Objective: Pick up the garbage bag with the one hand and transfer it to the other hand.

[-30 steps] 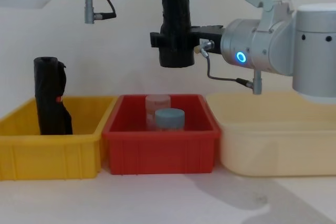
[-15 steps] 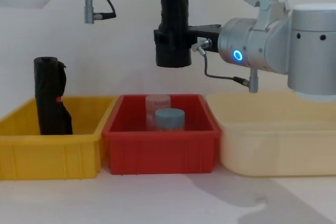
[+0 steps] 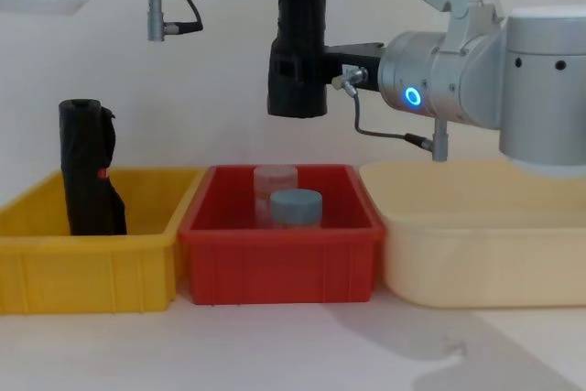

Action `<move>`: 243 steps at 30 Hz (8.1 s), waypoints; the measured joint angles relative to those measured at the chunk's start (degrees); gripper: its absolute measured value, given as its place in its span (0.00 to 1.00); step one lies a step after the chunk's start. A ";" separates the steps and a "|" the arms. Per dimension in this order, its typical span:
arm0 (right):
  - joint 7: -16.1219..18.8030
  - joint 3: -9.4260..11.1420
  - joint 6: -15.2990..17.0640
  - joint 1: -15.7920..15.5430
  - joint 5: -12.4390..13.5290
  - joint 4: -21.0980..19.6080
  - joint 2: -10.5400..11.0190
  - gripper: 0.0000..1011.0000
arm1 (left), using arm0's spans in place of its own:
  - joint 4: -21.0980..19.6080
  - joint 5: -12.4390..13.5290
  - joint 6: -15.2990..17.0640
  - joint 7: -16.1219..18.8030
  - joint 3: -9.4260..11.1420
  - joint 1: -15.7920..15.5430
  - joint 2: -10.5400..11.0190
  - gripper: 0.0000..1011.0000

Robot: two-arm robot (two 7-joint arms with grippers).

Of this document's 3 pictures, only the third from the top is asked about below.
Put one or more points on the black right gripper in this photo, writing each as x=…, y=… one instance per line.
x=354, y=66

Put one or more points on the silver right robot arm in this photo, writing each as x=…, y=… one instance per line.
x=480, y=75

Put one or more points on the clear jar with grey lid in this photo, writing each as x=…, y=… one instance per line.
x=295, y=205

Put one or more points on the red plastic bin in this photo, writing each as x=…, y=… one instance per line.
x=274, y=272

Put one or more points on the cream plastic basin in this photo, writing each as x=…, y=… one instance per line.
x=480, y=263

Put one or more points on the yellow plastic bin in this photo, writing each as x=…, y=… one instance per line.
x=91, y=272

